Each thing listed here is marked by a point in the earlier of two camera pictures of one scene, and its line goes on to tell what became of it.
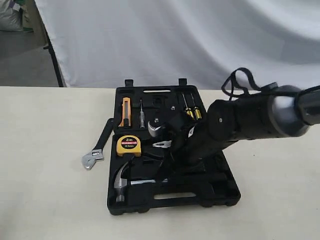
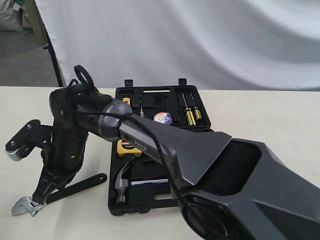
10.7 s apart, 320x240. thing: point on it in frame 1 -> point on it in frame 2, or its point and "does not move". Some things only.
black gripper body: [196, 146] -> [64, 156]
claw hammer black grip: [121, 182] does not move
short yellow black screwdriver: [197, 110] does not move
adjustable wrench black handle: [89, 160] -> [77, 187]
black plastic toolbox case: [144, 172] does not move
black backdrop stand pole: [50, 47] does not move
